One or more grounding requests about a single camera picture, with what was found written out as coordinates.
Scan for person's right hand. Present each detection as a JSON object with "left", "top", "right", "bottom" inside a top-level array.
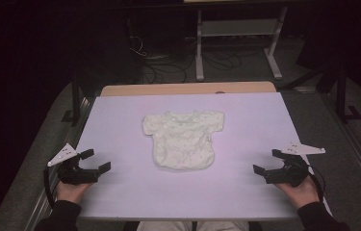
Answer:
[{"left": 275, "top": 176, "right": 321, "bottom": 210}]

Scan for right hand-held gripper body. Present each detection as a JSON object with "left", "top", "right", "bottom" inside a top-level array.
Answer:
[{"left": 264, "top": 141, "right": 326, "bottom": 189}]

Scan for black metal stand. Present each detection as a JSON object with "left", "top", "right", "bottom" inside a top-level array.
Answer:
[
  {"left": 334, "top": 62, "right": 361, "bottom": 124},
  {"left": 61, "top": 70, "right": 84, "bottom": 127}
]

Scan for person's left hand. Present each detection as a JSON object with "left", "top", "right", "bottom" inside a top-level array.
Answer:
[{"left": 55, "top": 180, "right": 93, "bottom": 205}]

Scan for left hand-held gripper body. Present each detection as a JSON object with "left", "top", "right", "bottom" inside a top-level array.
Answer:
[{"left": 46, "top": 142, "right": 101, "bottom": 186}]

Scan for cables on floor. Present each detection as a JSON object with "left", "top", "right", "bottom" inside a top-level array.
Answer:
[{"left": 129, "top": 35, "right": 244, "bottom": 85}]

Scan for white metal table frame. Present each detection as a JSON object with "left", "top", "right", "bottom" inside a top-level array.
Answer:
[{"left": 194, "top": 6, "right": 289, "bottom": 83}]

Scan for pale green baby shirt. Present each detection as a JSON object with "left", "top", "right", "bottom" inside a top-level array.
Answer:
[{"left": 142, "top": 110, "right": 226, "bottom": 172}]

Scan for wooden table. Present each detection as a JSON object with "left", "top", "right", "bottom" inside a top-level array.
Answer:
[{"left": 99, "top": 81, "right": 277, "bottom": 97}]

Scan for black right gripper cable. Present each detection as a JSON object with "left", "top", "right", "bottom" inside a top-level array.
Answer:
[{"left": 306, "top": 164, "right": 327, "bottom": 203}]

